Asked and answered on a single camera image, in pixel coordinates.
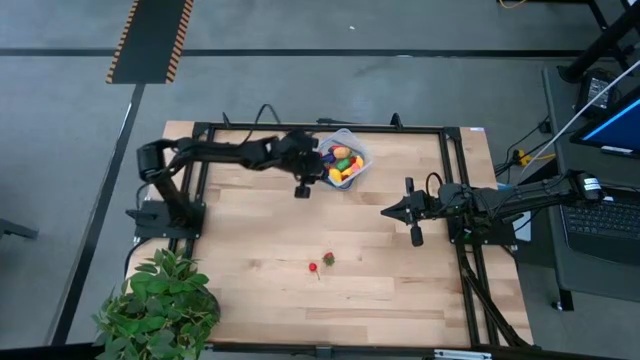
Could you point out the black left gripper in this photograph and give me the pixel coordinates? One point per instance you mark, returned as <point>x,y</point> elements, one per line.
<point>297,155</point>

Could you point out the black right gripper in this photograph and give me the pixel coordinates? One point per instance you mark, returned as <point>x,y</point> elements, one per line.
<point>425,207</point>

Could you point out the purple toy eggplant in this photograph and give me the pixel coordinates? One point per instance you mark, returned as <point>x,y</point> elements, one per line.
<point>328,158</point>

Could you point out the yellow toy lemon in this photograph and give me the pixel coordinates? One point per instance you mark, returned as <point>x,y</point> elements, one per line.
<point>335,175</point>

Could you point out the green toy pea pod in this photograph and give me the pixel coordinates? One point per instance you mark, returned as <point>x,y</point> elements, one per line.
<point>343,164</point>

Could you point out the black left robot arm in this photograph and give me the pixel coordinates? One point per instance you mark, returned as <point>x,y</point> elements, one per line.
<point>220,152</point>

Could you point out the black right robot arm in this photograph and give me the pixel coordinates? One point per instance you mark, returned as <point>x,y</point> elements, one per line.
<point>520,197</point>

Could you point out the clear plastic tupperware container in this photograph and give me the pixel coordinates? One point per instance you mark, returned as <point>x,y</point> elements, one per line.
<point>364,150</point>

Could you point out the red toy strawberry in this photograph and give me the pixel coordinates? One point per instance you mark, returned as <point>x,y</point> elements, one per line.
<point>328,259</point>

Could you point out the red toy cherry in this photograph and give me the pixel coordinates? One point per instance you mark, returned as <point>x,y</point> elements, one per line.
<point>313,267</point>

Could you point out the grey side desk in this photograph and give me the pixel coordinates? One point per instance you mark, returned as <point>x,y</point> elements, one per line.
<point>590,280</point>

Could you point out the black laptop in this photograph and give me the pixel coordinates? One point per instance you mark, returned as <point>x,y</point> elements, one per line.
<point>605,225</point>

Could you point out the black mat with hazard stripes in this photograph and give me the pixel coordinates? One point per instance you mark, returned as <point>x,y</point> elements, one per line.
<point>150,45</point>

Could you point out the green leafy plant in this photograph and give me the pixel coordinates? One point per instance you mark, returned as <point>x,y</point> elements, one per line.
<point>160,305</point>

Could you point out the black power adapter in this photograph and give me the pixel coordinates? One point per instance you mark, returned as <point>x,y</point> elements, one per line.
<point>595,92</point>

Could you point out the monitor with blue screen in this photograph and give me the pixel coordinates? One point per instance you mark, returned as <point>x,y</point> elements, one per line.
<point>620,127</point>

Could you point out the black stand base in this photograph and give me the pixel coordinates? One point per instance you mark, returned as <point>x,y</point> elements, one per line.
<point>600,45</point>

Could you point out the black chair leg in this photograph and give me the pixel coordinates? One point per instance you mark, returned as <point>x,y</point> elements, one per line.
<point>15,230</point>

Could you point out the black aluminium table frame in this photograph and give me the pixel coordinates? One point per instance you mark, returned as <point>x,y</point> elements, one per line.
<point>400,129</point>

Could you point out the black frame bracket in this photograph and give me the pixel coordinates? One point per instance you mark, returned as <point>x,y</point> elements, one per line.
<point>227,121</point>
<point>396,121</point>

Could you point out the silver aluminium extrusion post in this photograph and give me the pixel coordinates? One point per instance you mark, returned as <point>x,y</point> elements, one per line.
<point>462,355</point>

